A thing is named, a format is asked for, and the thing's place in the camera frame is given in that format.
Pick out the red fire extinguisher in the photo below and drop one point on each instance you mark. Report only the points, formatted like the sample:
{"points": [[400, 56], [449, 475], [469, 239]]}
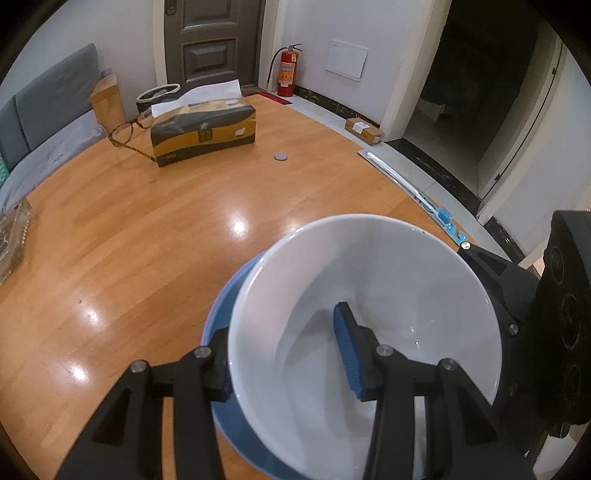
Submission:
{"points": [[287, 69]]}

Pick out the glass tray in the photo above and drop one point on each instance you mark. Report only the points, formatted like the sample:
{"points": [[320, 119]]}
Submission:
{"points": [[14, 240]]}

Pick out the grey sofa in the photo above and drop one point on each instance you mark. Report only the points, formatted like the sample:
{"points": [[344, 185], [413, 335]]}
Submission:
{"points": [[55, 87]]}

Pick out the wooden side box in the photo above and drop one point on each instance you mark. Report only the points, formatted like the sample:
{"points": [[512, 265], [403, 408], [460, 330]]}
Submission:
{"points": [[108, 101]]}

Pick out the small cardboard box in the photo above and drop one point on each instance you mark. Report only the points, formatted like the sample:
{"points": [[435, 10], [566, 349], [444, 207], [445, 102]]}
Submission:
{"points": [[364, 130]]}

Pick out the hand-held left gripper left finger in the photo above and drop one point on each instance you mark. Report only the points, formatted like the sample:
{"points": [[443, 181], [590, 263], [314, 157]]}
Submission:
{"points": [[214, 369]]}

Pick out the clear plastic package blue label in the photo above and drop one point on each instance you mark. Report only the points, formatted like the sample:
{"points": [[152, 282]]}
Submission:
{"points": [[397, 173]]}

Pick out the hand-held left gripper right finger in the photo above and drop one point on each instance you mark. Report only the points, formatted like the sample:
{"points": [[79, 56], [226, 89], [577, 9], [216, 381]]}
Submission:
{"points": [[346, 350]]}

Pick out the grey round disc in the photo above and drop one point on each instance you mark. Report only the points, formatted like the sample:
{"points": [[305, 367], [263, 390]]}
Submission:
{"points": [[280, 157]]}

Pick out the black trash bin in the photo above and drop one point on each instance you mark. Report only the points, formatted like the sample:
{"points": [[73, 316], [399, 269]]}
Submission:
{"points": [[157, 94]]}

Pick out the brown eyeglasses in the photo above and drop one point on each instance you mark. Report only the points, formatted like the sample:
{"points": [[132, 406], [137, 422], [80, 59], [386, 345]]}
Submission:
{"points": [[122, 134]]}

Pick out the blue plate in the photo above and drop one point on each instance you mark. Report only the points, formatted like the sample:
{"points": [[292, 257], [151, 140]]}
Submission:
{"points": [[219, 318]]}

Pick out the wide white ribbed bowl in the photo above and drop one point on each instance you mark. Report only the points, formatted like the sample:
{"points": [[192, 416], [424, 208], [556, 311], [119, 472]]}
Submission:
{"points": [[415, 277]]}

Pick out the teal patterned cushion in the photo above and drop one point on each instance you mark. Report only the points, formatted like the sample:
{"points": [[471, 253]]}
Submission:
{"points": [[2, 171]]}

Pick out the yellow black tissue box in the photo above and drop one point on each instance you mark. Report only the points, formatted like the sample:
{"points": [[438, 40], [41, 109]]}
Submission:
{"points": [[203, 134]]}

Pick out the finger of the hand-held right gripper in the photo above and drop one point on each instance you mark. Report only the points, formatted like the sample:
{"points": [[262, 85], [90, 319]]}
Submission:
{"points": [[503, 286], [521, 392]]}

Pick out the red floor mat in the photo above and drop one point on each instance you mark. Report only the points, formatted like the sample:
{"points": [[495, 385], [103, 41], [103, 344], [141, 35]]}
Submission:
{"points": [[277, 98]]}

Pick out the white wall panel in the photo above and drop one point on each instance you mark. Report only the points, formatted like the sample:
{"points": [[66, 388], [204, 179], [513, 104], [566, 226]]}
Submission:
{"points": [[346, 60]]}

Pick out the dark panelled door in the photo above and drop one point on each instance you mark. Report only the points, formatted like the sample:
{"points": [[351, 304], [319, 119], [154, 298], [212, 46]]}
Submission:
{"points": [[207, 46]]}

